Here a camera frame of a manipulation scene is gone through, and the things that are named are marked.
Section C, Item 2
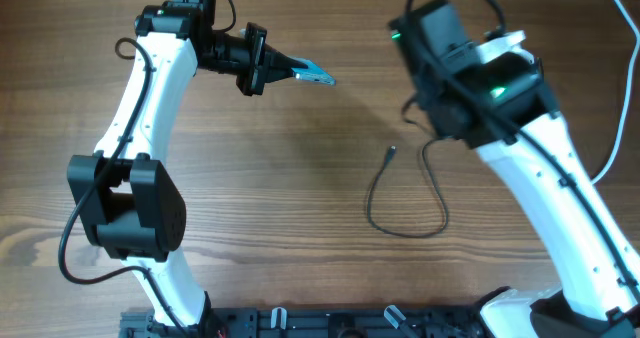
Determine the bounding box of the blue screen Galaxy smartphone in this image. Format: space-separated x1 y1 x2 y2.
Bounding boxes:
292 57 336 86

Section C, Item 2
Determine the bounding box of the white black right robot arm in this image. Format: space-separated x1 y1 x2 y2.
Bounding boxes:
389 0 639 337

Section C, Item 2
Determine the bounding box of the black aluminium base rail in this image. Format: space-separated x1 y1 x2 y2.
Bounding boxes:
119 306 492 338

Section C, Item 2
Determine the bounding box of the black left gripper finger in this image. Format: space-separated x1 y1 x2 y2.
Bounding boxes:
273 50 308 70
269 68 295 83

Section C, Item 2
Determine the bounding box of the white power strip cable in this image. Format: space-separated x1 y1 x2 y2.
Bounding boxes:
591 0 640 185

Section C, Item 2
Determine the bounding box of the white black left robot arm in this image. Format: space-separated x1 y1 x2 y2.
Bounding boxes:
67 0 332 337

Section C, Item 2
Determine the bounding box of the black USB charging cable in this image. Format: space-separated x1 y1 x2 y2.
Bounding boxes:
365 93 450 240

